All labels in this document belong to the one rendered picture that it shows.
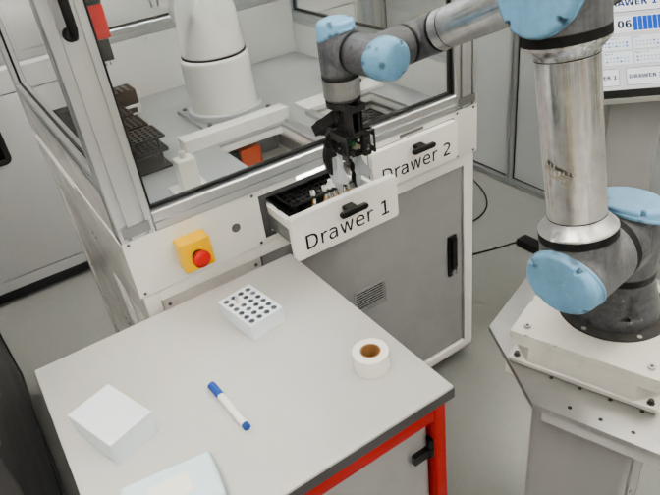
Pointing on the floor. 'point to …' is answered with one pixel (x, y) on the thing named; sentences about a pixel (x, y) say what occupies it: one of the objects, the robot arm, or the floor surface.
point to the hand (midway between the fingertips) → (347, 183)
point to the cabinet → (352, 267)
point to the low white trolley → (262, 398)
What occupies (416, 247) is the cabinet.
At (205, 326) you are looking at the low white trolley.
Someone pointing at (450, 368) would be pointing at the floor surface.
